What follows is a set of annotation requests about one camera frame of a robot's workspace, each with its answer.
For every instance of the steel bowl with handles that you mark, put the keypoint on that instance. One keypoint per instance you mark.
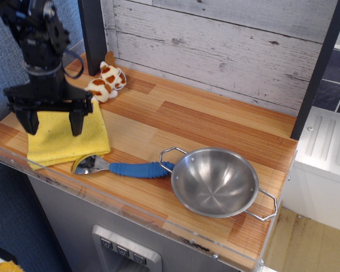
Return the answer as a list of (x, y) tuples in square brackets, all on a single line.
[(217, 183)]

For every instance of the black left frame post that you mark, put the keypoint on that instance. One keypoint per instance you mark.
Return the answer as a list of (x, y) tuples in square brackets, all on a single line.
[(93, 33)]

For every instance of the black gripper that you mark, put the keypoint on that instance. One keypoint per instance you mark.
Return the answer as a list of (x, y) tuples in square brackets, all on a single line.
[(48, 93)]

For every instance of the yellow black object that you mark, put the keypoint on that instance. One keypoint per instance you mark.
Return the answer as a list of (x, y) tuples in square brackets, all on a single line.
[(10, 267)]

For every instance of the white ribbed appliance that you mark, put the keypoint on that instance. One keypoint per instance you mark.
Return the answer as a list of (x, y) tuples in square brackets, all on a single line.
[(313, 185)]

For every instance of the brown spotted plush toy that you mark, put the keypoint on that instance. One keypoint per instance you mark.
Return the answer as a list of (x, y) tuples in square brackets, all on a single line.
[(110, 81)]

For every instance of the black right frame post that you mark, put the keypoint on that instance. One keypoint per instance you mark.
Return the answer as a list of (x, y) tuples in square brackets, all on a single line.
[(320, 67)]

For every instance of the silver button control panel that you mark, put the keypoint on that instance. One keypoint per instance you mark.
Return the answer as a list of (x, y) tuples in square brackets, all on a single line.
[(118, 253)]

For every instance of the blue handled metal spoon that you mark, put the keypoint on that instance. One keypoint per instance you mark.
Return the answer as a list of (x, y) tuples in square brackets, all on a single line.
[(94, 163)]

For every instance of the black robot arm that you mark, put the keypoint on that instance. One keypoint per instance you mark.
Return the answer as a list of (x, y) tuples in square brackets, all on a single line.
[(43, 40)]

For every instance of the black frame post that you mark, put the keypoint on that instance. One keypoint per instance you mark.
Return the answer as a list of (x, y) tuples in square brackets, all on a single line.
[(320, 67), (93, 33)]

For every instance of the yellow towel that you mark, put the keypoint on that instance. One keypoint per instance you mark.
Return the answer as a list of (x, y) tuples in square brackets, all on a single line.
[(54, 142)]

